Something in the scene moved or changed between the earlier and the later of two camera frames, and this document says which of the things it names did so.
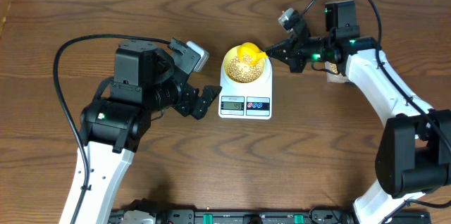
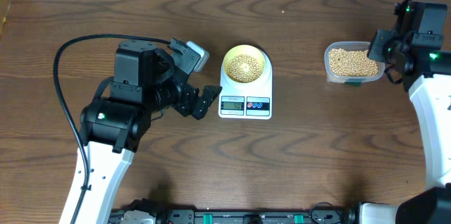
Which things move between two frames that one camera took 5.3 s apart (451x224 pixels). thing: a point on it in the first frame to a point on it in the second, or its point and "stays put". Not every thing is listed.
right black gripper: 292,55 to 375,50
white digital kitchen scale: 246,101 stays put
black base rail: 256,215 stays put
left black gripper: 184,105 stays put
